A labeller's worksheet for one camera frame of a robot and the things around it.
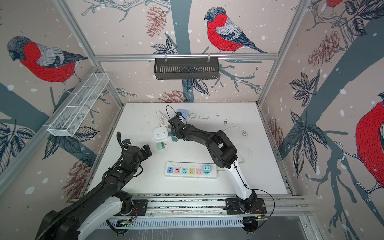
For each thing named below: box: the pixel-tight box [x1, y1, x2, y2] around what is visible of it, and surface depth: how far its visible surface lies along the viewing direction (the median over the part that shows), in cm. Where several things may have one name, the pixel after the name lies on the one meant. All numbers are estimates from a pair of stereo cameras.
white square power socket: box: [153, 126, 169, 140], surface depth 103 cm
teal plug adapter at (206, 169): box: [203, 165, 211, 174], surface depth 81 cm
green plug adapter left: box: [156, 141, 167, 150], surface depth 97 cm
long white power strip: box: [164, 162, 218, 179], surface depth 85 cm
